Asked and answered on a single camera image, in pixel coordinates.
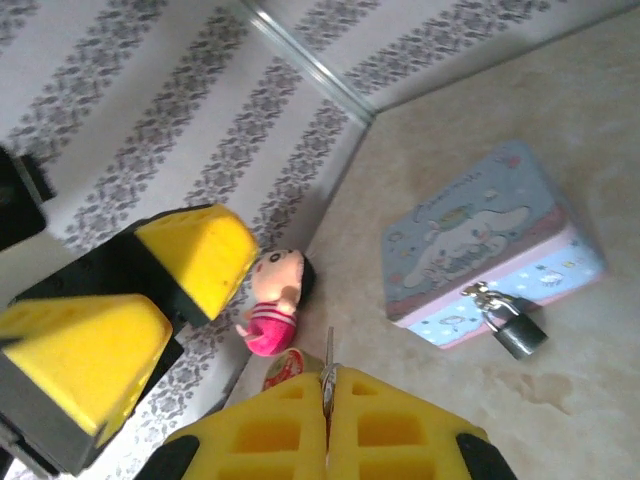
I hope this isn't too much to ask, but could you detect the aluminium frame corner post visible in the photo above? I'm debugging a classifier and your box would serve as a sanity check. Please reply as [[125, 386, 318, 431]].
[[238, 0, 375, 127]]

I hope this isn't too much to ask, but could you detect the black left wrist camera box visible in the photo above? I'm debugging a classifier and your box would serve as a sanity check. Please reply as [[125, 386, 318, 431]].
[[0, 146, 57, 252]]

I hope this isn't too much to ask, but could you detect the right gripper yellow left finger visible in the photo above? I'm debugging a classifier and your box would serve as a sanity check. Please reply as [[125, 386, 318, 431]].
[[133, 368, 330, 480]]

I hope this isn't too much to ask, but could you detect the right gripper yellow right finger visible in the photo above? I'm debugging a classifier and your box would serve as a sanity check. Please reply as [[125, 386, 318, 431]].
[[327, 366, 519, 480]]

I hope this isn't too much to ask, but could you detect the small silver key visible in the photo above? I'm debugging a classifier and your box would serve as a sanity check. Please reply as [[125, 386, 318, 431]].
[[319, 325, 342, 421]]

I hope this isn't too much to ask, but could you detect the plush doll in pink shirt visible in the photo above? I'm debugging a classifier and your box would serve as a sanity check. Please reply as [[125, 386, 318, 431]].
[[235, 248, 318, 358]]

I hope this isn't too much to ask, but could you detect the small grey padlock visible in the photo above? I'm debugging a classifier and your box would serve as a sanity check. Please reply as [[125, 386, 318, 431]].
[[462, 280, 550, 361]]

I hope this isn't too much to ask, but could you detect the red and cream round tag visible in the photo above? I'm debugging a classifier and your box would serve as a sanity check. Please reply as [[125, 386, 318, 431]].
[[261, 348, 324, 391]]

